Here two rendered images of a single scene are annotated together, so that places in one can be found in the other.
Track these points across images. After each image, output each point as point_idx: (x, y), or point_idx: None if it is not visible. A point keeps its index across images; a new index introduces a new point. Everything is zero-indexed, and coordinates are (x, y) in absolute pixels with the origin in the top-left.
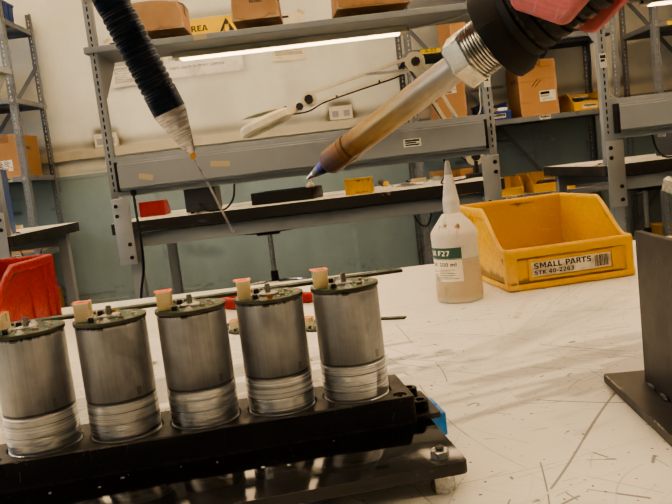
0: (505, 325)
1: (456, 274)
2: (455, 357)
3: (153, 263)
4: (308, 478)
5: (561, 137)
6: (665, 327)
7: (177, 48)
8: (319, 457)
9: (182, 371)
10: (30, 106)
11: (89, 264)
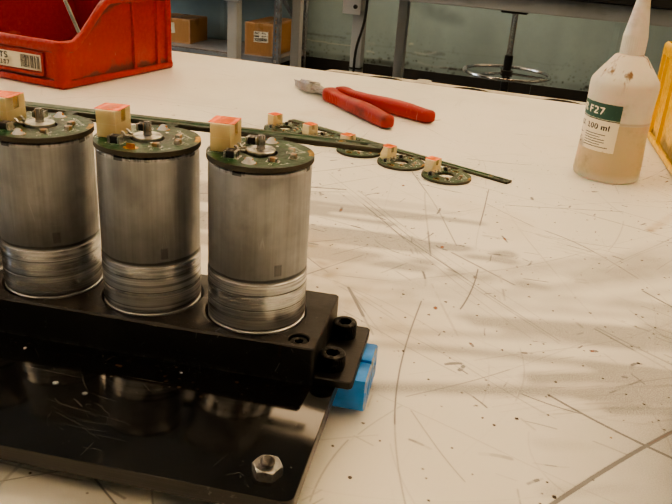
0: (623, 239)
1: (605, 142)
2: (509, 270)
3: (389, 17)
4: (75, 431)
5: None
6: None
7: None
8: (131, 396)
9: (4, 215)
10: None
11: (326, 3)
